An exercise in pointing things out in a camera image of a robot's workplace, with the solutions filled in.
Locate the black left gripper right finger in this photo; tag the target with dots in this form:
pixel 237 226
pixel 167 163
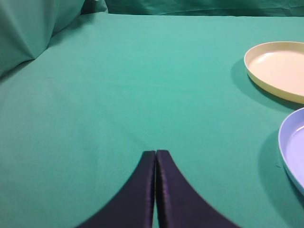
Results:
pixel 178 204

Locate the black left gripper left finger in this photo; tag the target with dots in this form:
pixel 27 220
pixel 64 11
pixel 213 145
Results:
pixel 133 204

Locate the blue plate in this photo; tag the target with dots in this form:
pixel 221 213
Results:
pixel 291 146

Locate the yellow plate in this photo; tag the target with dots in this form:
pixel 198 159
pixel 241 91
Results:
pixel 278 68

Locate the green tablecloth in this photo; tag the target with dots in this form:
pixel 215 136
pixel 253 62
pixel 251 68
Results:
pixel 75 121

